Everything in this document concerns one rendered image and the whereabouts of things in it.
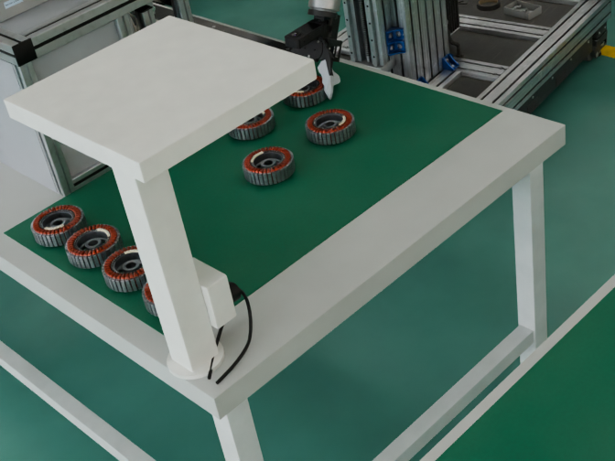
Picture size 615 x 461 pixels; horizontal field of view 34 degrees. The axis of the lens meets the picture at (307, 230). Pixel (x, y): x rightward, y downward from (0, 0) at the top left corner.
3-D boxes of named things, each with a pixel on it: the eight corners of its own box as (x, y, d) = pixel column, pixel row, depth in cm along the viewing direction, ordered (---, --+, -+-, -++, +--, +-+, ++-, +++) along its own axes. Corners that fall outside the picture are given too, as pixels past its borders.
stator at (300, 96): (300, 83, 252) (298, 69, 250) (338, 91, 246) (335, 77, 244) (274, 104, 246) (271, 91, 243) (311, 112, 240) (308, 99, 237)
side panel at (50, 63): (154, 136, 242) (119, 11, 224) (162, 140, 240) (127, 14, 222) (58, 193, 228) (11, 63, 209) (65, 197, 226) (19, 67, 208)
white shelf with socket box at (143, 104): (221, 221, 209) (168, 15, 182) (351, 285, 185) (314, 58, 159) (81, 314, 191) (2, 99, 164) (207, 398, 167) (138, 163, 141)
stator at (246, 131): (250, 146, 231) (247, 133, 229) (219, 134, 238) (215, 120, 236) (285, 124, 237) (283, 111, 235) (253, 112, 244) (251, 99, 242)
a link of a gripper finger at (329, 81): (350, 95, 244) (338, 59, 246) (336, 94, 240) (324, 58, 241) (339, 100, 246) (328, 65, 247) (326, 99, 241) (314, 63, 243)
